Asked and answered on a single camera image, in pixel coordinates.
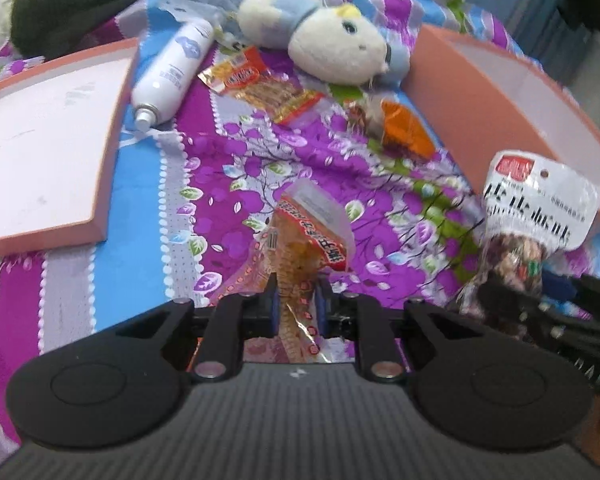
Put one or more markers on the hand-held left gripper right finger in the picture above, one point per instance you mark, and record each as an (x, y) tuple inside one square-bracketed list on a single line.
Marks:
[(323, 307)]

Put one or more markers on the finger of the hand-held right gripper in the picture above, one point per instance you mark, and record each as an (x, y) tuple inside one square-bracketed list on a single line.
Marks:
[(505, 300), (562, 284)]

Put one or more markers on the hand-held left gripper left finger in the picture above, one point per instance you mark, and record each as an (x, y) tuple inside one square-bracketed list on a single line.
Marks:
[(274, 307)]

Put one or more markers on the orange yellow snack packet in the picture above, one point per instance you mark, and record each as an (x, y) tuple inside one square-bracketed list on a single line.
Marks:
[(300, 240)]

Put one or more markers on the white clear snack packet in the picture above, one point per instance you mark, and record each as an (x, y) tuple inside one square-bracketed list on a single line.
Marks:
[(530, 200)]

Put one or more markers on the pink cardboard box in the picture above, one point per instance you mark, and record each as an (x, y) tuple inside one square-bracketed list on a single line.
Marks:
[(480, 90)]

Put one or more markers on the purple floral printed blanket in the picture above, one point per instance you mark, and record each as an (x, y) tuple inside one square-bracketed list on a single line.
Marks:
[(230, 170)]

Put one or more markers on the orange brown snack packet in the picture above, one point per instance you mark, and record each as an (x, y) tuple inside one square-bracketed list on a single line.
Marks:
[(405, 130)]

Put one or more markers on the red snack packet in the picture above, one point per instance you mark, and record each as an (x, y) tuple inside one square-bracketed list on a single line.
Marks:
[(265, 87)]

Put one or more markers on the white spray bottle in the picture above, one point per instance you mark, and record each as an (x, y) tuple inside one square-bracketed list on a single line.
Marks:
[(172, 70)]

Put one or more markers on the white blue plush toy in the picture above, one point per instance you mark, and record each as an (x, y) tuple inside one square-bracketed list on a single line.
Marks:
[(325, 40)]

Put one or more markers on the blue slatted chair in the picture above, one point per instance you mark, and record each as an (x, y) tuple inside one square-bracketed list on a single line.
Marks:
[(555, 15)]

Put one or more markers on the pink box lid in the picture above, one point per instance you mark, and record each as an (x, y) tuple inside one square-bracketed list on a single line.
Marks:
[(45, 150)]

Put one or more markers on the black clothing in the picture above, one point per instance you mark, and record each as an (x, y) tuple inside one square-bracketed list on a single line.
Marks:
[(70, 5)]

